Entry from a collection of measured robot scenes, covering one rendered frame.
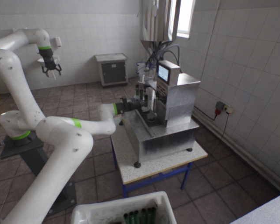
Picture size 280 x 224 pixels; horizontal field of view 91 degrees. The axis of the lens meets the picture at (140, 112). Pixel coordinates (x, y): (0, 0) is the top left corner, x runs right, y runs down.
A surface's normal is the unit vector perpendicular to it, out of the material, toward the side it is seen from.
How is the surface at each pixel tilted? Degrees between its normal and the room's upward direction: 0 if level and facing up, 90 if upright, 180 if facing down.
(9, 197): 0
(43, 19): 90
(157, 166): 0
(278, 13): 90
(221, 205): 0
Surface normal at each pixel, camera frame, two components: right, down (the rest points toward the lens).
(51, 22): 0.33, 0.52
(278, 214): 0.00, -0.83
